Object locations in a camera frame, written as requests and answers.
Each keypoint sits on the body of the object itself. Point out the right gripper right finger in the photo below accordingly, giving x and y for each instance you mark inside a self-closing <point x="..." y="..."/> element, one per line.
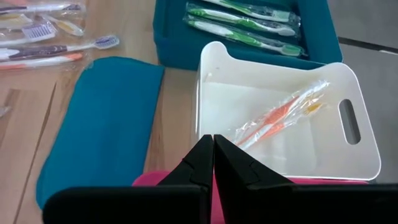
<point x="236" y="171"/>

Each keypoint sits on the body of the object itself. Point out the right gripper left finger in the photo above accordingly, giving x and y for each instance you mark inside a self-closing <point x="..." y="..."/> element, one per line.
<point x="199" y="168"/>

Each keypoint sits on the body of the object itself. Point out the green toothbrush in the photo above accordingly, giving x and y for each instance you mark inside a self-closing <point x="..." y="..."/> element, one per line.
<point x="245" y="38"/>
<point x="270" y="13"/>
<point x="242" y="21"/>

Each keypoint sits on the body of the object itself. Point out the pink plastic bin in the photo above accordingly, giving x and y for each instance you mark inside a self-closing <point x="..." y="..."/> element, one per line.
<point x="146" y="180"/>

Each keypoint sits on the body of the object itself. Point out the white plastic bin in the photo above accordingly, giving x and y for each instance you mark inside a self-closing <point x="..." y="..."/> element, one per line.
<point x="236" y="68"/>

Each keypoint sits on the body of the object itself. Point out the teal bin lid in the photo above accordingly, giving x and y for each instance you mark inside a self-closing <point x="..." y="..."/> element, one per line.
<point x="102" y="124"/>

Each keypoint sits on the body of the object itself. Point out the teal plastic bin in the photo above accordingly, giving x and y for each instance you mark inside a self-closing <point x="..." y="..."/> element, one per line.
<point x="174" y="40"/>

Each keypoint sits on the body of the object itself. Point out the purple wrapped toothbrush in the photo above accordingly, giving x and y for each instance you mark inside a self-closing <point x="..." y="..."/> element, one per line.
<point x="38" y="31"/>
<point x="37" y="7"/>
<point x="37" y="52"/>

